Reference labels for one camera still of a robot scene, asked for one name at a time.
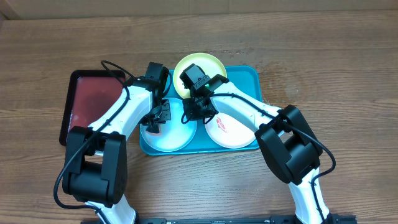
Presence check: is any black red-lined sponge tray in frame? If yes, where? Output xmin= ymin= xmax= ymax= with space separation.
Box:
xmin=59 ymin=70 xmax=126 ymax=146

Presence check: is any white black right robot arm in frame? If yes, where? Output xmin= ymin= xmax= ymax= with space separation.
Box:
xmin=179 ymin=63 xmax=330 ymax=223

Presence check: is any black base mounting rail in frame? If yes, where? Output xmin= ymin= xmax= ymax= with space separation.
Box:
xmin=80 ymin=214 xmax=358 ymax=224

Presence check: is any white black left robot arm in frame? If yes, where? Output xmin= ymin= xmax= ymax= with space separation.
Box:
xmin=53 ymin=62 xmax=171 ymax=223

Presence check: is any light blue plastic plate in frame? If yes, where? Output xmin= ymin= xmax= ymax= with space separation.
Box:
xmin=139 ymin=98 xmax=197 ymax=155

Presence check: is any yellow-green plastic plate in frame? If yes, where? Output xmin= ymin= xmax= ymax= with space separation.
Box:
xmin=172 ymin=53 xmax=227 ymax=99

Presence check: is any teal plastic serving tray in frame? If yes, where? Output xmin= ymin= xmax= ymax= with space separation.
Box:
xmin=139 ymin=65 xmax=262 ymax=156

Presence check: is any pink white plastic plate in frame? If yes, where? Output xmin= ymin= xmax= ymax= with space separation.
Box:
xmin=205 ymin=113 xmax=255 ymax=149

